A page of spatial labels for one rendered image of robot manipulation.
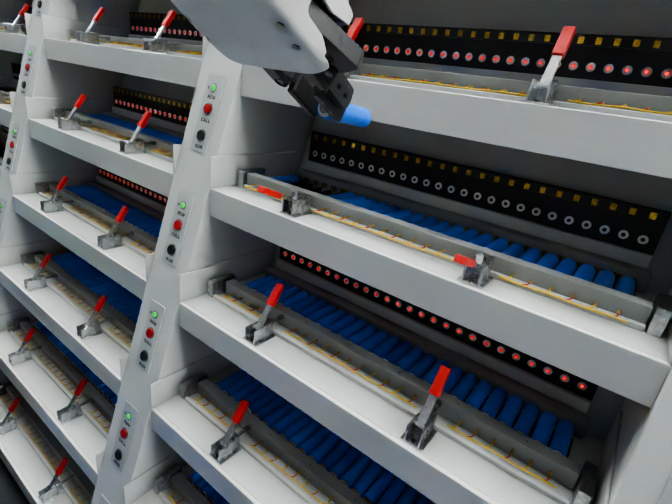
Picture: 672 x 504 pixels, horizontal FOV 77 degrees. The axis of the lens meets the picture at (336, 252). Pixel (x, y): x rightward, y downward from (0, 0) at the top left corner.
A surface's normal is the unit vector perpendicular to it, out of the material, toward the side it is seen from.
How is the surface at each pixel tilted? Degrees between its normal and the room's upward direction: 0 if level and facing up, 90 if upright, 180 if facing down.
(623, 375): 107
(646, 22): 90
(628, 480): 90
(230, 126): 90
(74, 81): 90
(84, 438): 16
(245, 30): 168
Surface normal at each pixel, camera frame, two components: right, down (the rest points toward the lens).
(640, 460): -0.54, -0.05
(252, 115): 0.79, 0.33
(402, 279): -0.60, 0.22
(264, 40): -0.33, 0.94
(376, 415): 0.13, -0.92
